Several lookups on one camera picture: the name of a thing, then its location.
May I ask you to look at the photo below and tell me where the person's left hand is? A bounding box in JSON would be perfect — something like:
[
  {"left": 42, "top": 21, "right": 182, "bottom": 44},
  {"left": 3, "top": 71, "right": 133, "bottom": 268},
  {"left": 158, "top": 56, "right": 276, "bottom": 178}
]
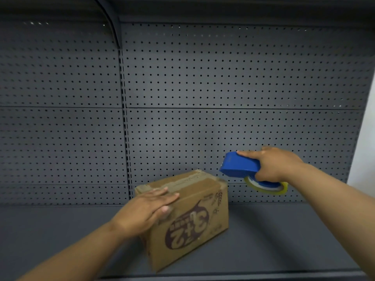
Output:
[{"left": 112, "top": 187, "right": 180, "bottom": 241}]

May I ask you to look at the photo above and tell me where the person's right hand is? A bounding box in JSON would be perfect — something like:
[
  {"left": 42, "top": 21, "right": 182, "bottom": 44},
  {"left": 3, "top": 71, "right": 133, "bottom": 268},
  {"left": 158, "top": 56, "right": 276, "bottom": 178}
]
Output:
[{"left": 236, "top": 146, "right": 306, "bottom": 182}]

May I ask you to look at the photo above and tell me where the blue tape dispenser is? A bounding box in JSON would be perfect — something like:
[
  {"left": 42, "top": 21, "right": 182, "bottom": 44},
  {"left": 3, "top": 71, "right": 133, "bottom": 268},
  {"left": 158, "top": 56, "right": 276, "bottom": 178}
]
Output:
[{"left": 219, "top": 151, "right": 285, "bottom": 191}]

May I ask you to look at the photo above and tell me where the brown printed cardboard box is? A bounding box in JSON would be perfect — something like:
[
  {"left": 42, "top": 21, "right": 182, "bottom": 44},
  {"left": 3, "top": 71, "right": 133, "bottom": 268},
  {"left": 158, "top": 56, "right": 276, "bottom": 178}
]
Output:
[{"left": 134, "top": 169, "right": 229, "bottom": 273}]

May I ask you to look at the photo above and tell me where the person's right forearm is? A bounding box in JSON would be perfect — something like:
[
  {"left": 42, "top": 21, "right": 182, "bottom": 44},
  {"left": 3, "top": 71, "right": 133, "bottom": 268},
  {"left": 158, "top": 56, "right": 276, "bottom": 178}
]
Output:
[{"left": 288, "top": 163, "right": 375, "bottom": 273}]

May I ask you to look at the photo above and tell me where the person's left forearm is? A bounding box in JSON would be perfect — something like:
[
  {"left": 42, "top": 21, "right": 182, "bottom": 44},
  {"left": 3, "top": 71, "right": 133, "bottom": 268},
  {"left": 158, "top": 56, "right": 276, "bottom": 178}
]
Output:
[{"left": 16, "top": 221, "right": 131, "bottom": 281}]

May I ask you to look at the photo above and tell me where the clear packing tape roll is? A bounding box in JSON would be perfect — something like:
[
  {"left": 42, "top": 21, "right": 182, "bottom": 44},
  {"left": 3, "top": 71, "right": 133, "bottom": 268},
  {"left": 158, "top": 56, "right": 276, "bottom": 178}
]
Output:
[{"left": 244, "top": 175, "right": 289, "bottom": 196}]

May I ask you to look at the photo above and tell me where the grey pegboard shelf unit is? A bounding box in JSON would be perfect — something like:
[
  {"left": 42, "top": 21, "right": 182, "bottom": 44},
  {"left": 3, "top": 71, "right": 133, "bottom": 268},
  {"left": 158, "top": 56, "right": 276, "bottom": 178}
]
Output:
[{"left": 0, "top": 0, "right": 375, "bottom": 281}]

